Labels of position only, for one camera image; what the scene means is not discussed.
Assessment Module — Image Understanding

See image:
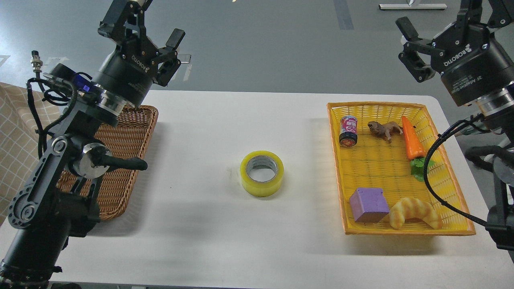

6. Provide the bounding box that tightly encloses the orange toy carrot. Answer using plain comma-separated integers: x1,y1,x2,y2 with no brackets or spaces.
401,116,426,182

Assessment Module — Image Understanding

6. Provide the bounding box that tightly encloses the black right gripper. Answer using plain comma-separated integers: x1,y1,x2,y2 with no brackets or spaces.
396,0,514,107

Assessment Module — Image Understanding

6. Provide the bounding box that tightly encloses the beige checkered cloth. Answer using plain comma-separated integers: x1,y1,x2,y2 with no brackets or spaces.
0,83,38,223

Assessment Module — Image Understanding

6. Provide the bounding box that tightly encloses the brown wicker basket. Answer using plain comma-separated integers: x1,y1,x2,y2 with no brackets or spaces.
57,106,159,221

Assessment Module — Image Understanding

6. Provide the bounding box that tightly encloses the purple cube block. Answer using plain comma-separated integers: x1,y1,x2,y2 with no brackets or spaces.
349,187,390,223

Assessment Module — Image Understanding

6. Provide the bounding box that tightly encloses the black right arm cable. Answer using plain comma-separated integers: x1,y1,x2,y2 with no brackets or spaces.
423,113,494,229

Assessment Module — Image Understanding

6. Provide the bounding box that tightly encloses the toy croissant bread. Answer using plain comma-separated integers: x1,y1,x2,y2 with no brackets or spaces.
389,197,443,229

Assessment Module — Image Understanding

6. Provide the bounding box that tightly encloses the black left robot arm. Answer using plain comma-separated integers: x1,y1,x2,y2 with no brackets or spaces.
1,0,185,289

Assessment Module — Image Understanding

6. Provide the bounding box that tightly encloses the yellow tape roll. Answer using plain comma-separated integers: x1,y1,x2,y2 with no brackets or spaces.
239,150,285,197

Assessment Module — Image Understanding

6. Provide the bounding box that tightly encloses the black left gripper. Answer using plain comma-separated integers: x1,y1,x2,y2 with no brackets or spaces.
92,0,186,107

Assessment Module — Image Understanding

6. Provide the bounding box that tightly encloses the white metal bar on floor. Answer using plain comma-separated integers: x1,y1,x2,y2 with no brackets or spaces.
378,3,448,10

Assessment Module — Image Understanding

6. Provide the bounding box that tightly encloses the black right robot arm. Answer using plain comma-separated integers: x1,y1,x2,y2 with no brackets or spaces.
396,0,514,251

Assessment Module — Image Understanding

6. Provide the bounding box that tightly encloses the yellow plastic basket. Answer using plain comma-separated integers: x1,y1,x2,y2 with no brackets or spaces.
327,101,476,236

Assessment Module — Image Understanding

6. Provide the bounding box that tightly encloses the small pink drink can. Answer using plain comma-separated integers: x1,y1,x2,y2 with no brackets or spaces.
339,115,358,147

